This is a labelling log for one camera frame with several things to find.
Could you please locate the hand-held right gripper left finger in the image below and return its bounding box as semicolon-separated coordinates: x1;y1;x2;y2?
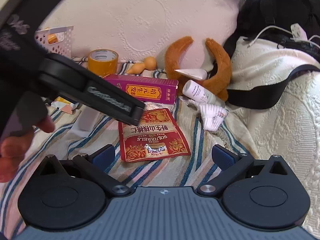
37;144;133;197

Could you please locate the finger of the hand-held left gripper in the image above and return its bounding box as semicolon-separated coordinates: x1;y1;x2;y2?
82;74;146;127

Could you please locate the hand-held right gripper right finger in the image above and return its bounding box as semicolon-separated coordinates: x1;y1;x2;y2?
198;144;291;198

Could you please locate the white rectangular box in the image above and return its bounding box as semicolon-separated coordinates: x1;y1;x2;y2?
72;104;101;132

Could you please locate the purple rectangular box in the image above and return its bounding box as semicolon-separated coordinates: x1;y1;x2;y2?
103;74;179;105

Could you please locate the white perforated plastic basket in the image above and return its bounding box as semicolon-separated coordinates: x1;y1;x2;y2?
34;26;75;58

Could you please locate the red snack packet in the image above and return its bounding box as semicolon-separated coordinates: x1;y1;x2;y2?
118;108;192;163

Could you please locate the person's left hand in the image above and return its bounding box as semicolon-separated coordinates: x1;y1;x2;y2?
0;118;55;183

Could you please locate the striped blanket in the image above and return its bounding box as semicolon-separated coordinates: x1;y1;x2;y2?
0;57;250;240

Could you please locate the brown packing tape roll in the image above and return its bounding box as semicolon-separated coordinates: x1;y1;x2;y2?
87;49;119;77

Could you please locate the small yellow gourd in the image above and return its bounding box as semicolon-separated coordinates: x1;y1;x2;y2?
126;57;157;75

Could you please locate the small orange white packet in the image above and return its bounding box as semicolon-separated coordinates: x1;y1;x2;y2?
51;96;78;115

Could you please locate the cream textured blanket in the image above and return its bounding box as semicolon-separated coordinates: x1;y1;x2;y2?
175;35;320;233

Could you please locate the small white bottle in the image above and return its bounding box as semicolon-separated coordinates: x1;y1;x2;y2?
182;80;218;105

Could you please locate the brown plush headband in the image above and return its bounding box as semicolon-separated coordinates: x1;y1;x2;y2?
165;36;233;102

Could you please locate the large white pillow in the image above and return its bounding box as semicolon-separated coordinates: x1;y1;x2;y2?
37;0;248;64

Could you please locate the black backpack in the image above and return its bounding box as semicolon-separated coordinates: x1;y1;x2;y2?
222;0;320;110

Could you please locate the white cable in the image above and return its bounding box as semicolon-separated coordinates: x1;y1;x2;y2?
247;25;320;48

